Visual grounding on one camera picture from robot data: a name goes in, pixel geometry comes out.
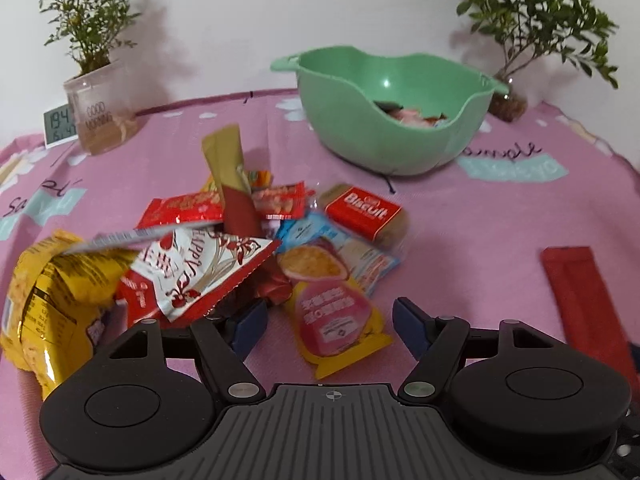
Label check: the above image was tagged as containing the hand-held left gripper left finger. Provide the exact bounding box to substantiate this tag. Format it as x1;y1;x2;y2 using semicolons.
107;300;269;404

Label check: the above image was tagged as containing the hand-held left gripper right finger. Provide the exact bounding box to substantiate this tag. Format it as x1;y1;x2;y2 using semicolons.
391;297;568;404

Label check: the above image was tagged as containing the pink and yellow snack packet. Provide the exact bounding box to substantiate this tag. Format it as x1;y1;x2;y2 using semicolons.
276;240;396;381

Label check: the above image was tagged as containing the white and red floral packet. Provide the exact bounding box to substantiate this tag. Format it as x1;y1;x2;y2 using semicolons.
117;225;283;323

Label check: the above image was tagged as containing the green plastic bowl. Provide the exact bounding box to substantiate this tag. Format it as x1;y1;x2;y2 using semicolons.
270;46;511;177

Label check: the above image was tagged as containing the dark red foil packet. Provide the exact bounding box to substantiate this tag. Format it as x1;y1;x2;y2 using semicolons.
235;260;296;307

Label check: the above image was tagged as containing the blue and white snack packet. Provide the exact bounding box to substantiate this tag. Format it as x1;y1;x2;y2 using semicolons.
275;210;401;297

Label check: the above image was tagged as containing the pink printed tablecloth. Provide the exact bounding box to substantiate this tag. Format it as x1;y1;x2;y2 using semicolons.
0;87;640;480

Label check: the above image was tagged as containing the red biscuit packet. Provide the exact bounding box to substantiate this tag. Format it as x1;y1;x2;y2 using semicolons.
310;183;410;251

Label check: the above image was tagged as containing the small red nut packet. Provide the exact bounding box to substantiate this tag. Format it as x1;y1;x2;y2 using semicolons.
250;182;307;221

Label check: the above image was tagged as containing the red snack packet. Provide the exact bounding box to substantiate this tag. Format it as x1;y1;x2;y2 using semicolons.
136;191;224;231

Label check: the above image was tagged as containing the orange striped snack packet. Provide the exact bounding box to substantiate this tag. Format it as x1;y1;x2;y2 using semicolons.
240;170;275;193

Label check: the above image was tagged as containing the gold and red stick packet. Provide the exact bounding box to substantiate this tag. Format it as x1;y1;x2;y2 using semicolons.
201;124;263;238

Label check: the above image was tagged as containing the long red sachet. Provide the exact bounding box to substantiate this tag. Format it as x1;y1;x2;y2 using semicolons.
540;246;640;386

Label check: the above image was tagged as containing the small plant in clear cup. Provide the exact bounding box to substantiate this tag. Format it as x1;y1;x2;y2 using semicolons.
40;0;142;156

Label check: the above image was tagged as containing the small digital clock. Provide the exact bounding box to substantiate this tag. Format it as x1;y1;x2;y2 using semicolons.
44;102;78;148

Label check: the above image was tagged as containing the leafy plant in glass vase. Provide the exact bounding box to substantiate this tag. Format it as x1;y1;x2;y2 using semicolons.
456;0;621;123

